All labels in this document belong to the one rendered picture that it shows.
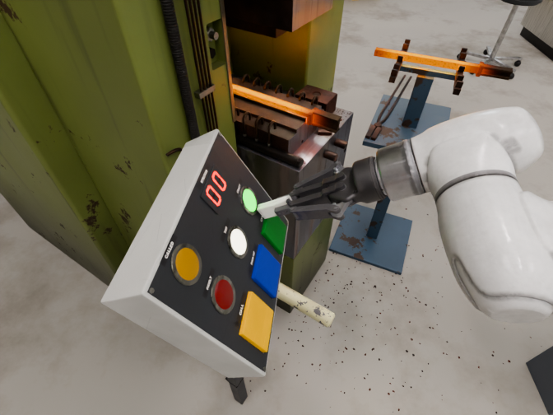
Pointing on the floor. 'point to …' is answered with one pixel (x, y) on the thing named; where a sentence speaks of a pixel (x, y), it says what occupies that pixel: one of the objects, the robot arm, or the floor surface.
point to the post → (238, 389)
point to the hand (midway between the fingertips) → (276, 207)
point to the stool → (504, 36)
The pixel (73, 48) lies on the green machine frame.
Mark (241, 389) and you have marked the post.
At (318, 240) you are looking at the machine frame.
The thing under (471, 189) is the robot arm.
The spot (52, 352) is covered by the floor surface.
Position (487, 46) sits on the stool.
